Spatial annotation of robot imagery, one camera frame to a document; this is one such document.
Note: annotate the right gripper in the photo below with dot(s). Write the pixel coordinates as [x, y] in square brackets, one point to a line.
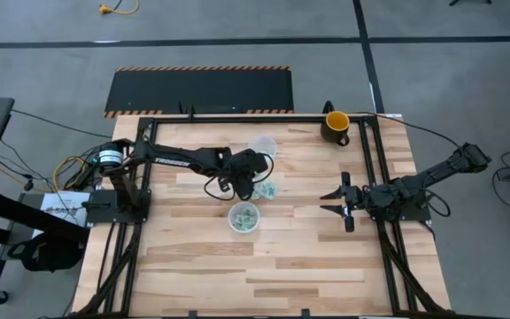
[359, 197]

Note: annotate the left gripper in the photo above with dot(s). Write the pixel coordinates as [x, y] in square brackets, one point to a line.
[250, 161]

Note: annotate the clear plastic cup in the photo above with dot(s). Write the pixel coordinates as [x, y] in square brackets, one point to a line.
[233, 212]
[264, 142]

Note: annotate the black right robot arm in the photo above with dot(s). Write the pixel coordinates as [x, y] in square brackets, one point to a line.
[441, 168]

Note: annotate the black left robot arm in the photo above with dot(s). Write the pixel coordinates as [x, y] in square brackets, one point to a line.
[180, 158]

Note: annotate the black mug yellow inside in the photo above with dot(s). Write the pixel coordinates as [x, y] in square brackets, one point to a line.
[337, 120]

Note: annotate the black hazard-striped floor mat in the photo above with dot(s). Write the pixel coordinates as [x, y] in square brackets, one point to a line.
[202, 91]

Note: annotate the black table clamp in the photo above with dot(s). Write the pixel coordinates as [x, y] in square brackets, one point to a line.
[328, 107]

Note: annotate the black power strip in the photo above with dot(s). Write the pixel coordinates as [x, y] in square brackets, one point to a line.
[87, 170]

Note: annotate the white printed paper sheet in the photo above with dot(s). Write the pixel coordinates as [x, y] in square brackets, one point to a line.
[60, 206]

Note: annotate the black bag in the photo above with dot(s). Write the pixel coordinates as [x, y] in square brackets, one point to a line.
[47, 252]

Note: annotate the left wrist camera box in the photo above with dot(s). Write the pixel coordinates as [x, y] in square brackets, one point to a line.
[244, 188]

